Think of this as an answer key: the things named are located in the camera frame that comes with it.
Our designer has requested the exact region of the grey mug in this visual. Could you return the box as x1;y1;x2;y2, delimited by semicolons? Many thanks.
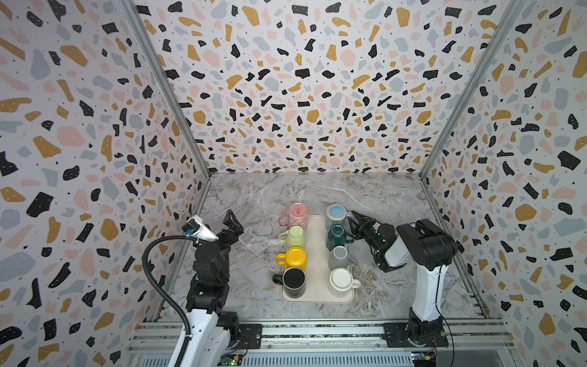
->
328;246;350;271

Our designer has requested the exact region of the beige rectangular tray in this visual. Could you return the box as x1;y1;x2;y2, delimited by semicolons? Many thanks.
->
281;215;355;304

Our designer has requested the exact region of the black corrugated cable conduit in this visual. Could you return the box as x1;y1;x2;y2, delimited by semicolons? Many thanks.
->
141;235;198;367

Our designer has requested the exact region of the dark green mug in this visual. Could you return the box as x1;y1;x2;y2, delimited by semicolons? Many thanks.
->
326;224;355;252

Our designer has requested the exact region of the pink patterned mug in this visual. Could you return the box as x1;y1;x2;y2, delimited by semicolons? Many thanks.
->
278;203;309;230

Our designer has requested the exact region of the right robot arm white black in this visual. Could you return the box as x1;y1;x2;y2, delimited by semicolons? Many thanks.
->
347;210;457;347

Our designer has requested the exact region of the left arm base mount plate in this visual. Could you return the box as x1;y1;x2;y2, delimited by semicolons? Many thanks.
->
221;321;263;350

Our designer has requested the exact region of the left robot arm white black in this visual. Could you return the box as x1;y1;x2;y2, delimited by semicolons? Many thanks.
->
169;210;244;366

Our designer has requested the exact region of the black mug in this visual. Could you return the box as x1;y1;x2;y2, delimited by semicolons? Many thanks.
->
272;267;307;298

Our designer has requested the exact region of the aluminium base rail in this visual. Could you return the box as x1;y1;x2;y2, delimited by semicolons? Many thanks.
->
125;318;519;367

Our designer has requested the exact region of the aluminium corner post left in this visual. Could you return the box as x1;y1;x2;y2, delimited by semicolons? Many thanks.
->
116;0;212;180

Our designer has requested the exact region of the aluminium corner post right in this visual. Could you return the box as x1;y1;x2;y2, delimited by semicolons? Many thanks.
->
419;0;528;180

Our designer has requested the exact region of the blue butterfly mug yellow inside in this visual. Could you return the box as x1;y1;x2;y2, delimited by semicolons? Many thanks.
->
325;203;352;230

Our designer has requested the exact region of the aluminium corner post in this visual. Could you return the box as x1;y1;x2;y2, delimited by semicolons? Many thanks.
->
419;0;528;180
116;0;212;180

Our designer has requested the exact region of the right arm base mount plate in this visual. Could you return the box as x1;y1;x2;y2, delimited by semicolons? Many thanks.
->
382;319;449;348

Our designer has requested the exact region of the white mug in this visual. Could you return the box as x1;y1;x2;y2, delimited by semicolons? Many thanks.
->
329;268;362;298

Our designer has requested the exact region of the light green mug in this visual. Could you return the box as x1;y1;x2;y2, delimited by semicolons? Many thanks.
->
278;226;307;250

